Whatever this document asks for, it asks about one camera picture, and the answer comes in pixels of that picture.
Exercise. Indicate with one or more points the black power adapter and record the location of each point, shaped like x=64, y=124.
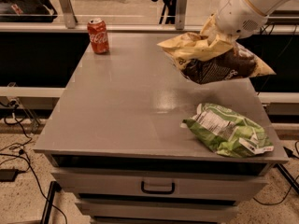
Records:
x=8, y=175

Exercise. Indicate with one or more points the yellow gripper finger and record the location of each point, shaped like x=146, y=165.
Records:
x=210, y=29

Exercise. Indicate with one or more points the metal rail bracket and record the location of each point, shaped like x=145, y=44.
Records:
x=181, y=6
x=70, y=20

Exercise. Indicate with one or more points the red cola can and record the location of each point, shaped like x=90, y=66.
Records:
x=98, y=35

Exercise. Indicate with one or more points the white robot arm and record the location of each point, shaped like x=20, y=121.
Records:
x=239, y=18

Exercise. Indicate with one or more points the green jalapeno chip bag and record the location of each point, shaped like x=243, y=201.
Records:
x=228, y=133

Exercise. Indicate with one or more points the grey drawer cabinet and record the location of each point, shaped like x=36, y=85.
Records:
x=118, y=123

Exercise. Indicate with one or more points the left metal rail bracket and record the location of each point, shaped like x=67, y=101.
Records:
x=70, y=20

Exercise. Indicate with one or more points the black drawer handle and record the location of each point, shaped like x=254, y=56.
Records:
x=157, y=189

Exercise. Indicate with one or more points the seated person in background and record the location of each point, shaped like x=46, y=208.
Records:
x=27, y=11

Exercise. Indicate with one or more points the middle metal rail bracket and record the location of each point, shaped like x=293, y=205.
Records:
x=181, y=6

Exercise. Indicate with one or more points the brown and yellow chip bag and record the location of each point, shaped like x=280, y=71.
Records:
x=202, y=61

